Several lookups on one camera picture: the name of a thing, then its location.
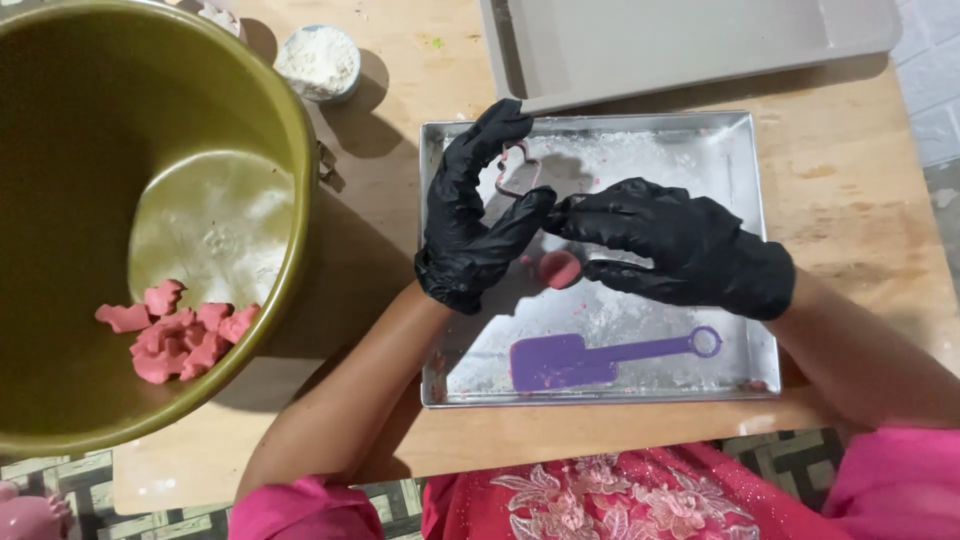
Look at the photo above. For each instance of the person's left hand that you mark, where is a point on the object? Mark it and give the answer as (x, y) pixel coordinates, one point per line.
(457, 225)

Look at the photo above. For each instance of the olive green plastic basin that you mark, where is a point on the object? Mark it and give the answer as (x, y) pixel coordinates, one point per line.
(67, 187)

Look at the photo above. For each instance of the small white container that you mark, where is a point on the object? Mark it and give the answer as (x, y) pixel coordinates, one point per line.
(221, 16)

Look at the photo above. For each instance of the pink plastic object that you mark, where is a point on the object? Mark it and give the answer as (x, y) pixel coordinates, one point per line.
(30, 517)

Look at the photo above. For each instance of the pink cookie cutter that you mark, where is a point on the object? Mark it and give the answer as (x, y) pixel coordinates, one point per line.
(525, 150)

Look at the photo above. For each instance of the purple plastic spatula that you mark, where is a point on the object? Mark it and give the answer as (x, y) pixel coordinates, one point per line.
(555, 364)

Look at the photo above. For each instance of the pink dough ball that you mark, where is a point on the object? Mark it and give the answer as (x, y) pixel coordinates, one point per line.
(559, 270)

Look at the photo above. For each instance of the person's right hand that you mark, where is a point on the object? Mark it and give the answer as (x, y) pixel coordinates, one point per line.
(697, 247)

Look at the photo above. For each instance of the silver metal baking tray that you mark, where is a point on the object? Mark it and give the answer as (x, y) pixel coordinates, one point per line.
(645, 360)

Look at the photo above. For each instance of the person's pink embroidered dress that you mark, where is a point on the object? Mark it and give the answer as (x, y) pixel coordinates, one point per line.
(615, 495)

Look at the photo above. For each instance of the cup of white flour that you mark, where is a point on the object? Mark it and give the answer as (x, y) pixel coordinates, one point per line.
(319, 64)

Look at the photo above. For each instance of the pile of pink dough shapes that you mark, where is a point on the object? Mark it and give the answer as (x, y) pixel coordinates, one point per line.
(172, 345)

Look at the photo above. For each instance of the beige plastic tray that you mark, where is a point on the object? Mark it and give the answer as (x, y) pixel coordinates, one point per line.
(675, 45)

